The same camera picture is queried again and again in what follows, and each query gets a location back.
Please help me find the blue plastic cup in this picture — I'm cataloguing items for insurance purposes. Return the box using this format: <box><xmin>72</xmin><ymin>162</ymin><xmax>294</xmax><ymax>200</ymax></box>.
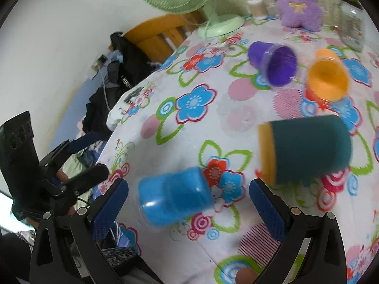
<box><xmin>137</xmin><ymin>167</ymin><xmax>213</xmax><ymax>228</ymax></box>

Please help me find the orange plastic cup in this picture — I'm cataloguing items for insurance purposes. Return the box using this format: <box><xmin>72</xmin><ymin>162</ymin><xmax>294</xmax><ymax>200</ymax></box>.
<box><xmin>307</xmin><ymin>48</ymin><xmax>349</xmax><ymax>102</ymax></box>

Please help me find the purple plastic cup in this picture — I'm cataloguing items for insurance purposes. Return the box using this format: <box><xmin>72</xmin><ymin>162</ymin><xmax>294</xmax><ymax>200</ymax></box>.
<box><xmin>247</xmin><ymin>41</ymin><xmax>298</xmax><ymax>89</ymax></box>

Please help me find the person's left hand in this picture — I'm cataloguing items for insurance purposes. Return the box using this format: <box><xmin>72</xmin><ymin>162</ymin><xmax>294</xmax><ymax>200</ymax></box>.
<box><xmin>26</xmin><ymin>170</ymin><xmax>75</xmax><ymax>228</ymax></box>

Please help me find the teal mug with yellow rim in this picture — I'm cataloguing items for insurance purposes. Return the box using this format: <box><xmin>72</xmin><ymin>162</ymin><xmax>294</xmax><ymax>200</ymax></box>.
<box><xmin>257</xmin><ymin>115</ymin><xmax>352</xmax><ymax>185</ymax></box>

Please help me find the black clothes pile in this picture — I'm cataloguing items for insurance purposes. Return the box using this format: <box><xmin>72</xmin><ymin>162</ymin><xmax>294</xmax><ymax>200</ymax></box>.
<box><xmin>82</xmin><ymin>32</ymin><xmax>158</xmax><ymax>140</ymax></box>

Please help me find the orange wooden chair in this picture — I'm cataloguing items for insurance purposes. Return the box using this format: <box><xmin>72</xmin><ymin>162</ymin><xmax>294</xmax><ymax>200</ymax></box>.
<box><xmin>118</xmin><ymin>10</ymin><xmax>206</xmax><ymax>63</ymax></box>

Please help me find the floral tablecloth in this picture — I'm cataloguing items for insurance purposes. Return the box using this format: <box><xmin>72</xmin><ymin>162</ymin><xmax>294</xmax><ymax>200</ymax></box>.
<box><xmin>98</xmin><ymin>19</ymin><xmax>378</xmax><ymax>283</ymax></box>

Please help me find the clear glass jar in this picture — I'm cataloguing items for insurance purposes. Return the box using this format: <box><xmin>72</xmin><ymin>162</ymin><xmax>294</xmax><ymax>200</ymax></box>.
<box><xmin>331</xmin><ymin>0</ymin><xmax>364</xmax><ymax>52</ymax></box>

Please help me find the purple plush toy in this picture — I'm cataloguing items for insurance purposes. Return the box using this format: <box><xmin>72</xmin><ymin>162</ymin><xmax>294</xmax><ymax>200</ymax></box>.
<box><xmin>275</xmin><ymin>0</ymin><xmax>323</xmax><ymax>32</ymax></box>

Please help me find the cotton swab container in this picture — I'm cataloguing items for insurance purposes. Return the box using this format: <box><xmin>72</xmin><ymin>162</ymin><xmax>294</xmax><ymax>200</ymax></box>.
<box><xmin>247</xmin><ymin>0</ymin><xmax>269</xmax><ymax>21</ymax></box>

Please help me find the white fan cable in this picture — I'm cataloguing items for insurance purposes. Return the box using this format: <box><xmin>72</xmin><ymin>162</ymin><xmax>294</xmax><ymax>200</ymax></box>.
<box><xmin>203</xmin><ymin>4</ymin><xmax>235</xmax><ymax>49</ymax></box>

